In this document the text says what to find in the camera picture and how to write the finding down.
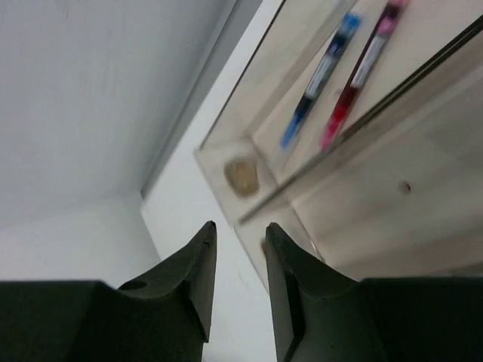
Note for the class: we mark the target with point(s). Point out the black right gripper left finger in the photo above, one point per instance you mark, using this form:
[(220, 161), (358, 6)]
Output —
[(162, 315)]

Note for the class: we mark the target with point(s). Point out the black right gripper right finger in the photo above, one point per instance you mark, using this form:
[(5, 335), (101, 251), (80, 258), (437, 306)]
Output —
[(319, 314)]

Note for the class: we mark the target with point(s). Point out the blue ink refill pen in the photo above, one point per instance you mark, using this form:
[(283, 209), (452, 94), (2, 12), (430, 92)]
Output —
[(342, 37)]

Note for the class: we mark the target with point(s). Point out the red ink refill pen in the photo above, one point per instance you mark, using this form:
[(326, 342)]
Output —
[(381, 32)]

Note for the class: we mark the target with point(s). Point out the clear tiered organizer tray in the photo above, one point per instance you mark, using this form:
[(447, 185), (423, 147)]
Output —
[(399, 190)]

